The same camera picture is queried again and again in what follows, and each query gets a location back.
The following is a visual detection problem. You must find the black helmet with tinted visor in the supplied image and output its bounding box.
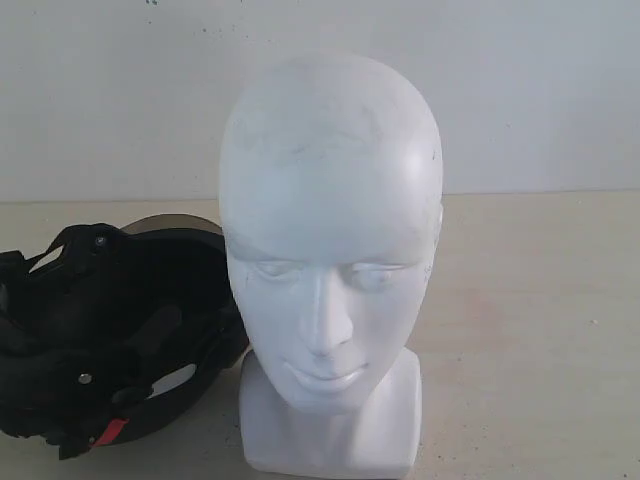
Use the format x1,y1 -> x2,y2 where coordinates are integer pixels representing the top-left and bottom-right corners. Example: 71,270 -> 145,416
1,214 -> 249,459

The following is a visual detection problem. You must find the white mannequin head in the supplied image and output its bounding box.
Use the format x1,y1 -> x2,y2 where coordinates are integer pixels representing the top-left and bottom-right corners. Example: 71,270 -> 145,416
218,48 -> 446,444

